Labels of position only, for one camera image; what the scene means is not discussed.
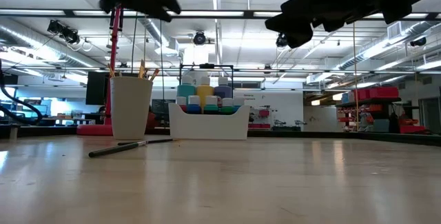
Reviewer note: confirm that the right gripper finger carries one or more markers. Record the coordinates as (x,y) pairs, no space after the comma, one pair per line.
(299,38)
(289,23)

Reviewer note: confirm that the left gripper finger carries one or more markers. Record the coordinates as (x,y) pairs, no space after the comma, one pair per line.
(170,1)
(156,13)

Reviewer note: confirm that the large turquoise paint bottle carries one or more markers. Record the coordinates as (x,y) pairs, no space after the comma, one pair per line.
(186,89)

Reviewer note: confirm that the small sky-blue paint bottle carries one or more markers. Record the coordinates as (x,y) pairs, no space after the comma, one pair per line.
(238,101)

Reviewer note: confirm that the large yellow paint bottle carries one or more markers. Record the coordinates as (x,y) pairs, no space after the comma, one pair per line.
(205,89)

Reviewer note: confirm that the small red paint bottle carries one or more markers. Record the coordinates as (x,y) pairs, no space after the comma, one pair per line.
(181,100)

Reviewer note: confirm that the large purple paint bottle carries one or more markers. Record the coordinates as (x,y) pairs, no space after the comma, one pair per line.
(224,91)

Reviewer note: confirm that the small green paint bottle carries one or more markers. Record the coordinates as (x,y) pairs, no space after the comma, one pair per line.
(227,110)

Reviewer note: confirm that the beige plastic cup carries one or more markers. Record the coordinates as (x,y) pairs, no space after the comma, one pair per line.
(131,113)

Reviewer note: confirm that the small teal paint bottle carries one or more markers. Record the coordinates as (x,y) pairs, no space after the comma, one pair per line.
(211,108)

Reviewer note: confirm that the white plastic bin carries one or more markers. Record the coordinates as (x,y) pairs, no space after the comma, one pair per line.
(206,127)

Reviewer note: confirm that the overhead bar with light strips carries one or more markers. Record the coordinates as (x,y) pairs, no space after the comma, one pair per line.
(213,13)

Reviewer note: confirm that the red desk lamp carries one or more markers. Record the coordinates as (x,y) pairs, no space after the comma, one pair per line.
(112,79)

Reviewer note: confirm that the shelf with red bins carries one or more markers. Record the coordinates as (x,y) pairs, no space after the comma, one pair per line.
(379,93)

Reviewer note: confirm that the black monitor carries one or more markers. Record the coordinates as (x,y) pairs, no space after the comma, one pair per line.
(96,89)

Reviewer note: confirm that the small white cylinder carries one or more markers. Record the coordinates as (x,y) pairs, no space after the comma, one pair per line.
(13,133)

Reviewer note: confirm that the round black ceiling camera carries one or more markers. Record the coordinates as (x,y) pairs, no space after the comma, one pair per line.
(199,38)

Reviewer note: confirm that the black ceiling camera rig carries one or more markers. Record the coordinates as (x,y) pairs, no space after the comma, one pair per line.
(65,32)

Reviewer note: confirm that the red wall bins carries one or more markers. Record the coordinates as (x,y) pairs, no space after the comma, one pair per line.
(263,113)

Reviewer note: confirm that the silver ventilation duct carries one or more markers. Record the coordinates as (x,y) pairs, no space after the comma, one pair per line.
(20,41)
(413,29)

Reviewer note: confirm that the black aluminium table frame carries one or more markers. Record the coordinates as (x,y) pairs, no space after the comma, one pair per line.
(310,133)

